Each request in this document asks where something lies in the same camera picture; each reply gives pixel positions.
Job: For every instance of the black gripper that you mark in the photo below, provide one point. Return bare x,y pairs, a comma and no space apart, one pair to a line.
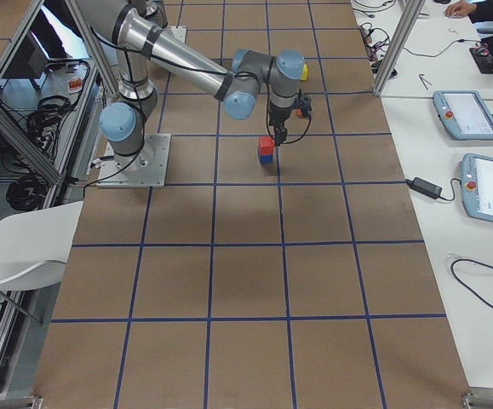
278,118

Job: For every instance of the red wooden block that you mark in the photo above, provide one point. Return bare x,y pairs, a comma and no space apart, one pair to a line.
265,145

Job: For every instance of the blue wooden block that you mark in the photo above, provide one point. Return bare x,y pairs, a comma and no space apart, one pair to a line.
265,159

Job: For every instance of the yellow wooden block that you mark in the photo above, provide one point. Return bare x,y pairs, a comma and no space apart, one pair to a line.
304,74

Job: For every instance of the person hand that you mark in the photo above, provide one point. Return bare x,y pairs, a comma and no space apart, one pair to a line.
460,9

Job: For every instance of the brown paper mat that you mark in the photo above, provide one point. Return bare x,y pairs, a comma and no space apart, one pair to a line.
304,283

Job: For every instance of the metal allen key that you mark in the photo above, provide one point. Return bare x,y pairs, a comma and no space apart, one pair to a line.
424,82

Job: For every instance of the black power adapter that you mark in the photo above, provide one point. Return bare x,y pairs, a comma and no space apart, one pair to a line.
424,187

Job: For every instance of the teach pendant with red button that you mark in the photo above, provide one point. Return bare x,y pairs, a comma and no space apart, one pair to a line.
476,173

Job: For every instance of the white chair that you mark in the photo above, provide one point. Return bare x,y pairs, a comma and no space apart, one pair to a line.
35,246

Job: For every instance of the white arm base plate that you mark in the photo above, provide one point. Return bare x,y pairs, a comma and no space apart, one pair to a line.
148,170

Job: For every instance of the aluminium frame post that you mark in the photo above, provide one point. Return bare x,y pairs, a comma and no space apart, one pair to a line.
398,41

